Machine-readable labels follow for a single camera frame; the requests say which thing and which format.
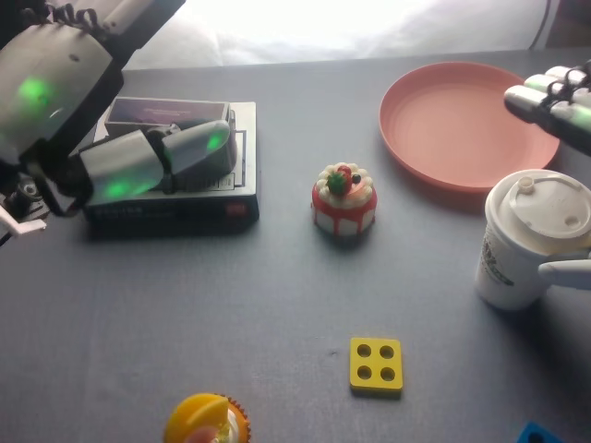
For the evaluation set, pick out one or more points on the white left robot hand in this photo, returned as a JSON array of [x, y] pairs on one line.
[[51, 83]]

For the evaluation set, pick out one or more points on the pink round plate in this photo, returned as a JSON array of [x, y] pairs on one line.
[[452, 124]]

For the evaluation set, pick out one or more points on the blue block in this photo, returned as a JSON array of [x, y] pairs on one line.
[[538, 434]]

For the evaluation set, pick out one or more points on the white backdrop sheet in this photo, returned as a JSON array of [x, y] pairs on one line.
[[351, 27]]

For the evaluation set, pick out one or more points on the yellow block with four holes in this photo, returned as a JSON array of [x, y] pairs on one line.
[[376, 383]]

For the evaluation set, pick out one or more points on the toy strawberry cake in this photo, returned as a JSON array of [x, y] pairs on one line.
[[344, 203]]

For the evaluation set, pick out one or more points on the purple-topped grey box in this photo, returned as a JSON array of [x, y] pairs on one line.
[[166, 111]]

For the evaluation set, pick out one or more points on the grey table cloth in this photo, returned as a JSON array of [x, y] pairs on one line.
[[295, 295]]

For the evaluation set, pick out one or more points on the orange toy cupcake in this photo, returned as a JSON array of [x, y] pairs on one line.
[[203, 417]]

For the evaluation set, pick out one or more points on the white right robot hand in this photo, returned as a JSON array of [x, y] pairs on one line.
[[558, 111]]

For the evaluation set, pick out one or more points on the white lidded coffee cup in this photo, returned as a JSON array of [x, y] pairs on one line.
[[517, 249]]

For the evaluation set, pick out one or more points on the black white calculator box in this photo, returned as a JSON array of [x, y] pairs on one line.
[[184, 212]]

